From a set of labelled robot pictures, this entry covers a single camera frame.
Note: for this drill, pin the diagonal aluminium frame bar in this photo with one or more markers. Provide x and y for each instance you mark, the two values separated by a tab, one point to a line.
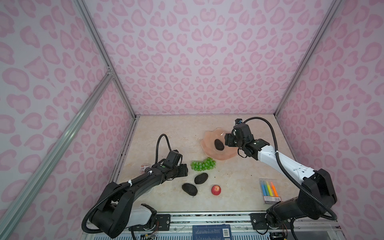
22	203

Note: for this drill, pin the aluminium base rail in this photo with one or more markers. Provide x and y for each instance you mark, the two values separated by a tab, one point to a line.
235	225

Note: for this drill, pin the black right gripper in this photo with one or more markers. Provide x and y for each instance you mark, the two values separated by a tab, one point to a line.
228	138

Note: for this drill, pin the blue barcode label box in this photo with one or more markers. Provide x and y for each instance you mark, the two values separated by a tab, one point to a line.
212	232

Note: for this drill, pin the dark avocado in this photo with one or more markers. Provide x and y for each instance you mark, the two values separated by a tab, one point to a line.
201	178
190	189
219	145

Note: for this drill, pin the aluminium corner frame rail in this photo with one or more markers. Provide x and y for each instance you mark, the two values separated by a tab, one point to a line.
91	27

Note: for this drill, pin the red fake apple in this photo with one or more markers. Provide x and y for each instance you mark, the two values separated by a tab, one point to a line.
216	190

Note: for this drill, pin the pink glass fruit bowl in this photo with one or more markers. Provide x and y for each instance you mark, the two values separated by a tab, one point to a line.
213	144

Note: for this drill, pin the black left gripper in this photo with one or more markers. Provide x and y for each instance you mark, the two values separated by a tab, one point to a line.
184	170

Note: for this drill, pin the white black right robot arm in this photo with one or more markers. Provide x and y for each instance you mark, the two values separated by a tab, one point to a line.
317	194

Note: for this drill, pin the green fake grape bunch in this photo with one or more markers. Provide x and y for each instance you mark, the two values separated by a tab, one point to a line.
207	164

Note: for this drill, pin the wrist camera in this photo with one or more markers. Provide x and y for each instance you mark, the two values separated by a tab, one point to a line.
172	159
238	121

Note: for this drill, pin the pack of coloured markers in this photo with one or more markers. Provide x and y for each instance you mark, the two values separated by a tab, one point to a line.
269	191

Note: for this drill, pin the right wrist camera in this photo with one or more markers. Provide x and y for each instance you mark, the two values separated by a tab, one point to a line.
238	121

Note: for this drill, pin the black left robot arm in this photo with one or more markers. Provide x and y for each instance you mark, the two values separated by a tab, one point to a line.
111	214

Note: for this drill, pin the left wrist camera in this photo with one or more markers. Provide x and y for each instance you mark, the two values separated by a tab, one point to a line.
172	159

